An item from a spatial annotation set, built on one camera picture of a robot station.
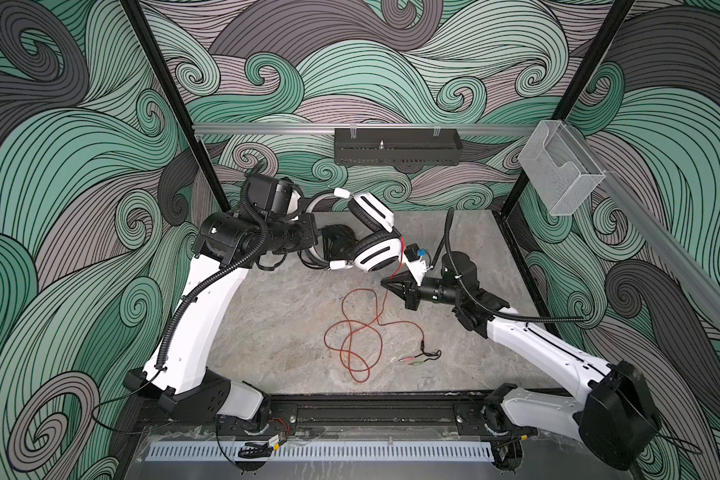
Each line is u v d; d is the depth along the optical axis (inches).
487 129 37.6
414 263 25.1
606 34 29.2
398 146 37.2
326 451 27.4
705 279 21.3
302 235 21.4
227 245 15.1
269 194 17.1
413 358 32.8
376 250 20.3
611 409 15.1
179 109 34.7
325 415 29.6
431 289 25.6
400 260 22.0
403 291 26.9
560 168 31.3
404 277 26.5
